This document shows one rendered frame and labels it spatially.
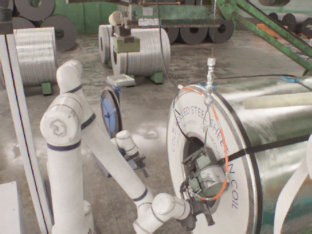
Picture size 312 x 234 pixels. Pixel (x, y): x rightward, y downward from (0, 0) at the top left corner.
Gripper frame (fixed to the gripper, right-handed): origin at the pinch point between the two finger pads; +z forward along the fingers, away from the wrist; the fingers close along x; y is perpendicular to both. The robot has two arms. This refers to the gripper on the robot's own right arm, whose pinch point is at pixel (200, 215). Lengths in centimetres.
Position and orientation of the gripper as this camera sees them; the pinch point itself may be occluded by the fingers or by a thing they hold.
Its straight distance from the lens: 137.7
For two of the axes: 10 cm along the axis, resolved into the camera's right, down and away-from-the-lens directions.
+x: -7.7, 5.5, 3.3
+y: -2.4, -7.3, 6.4
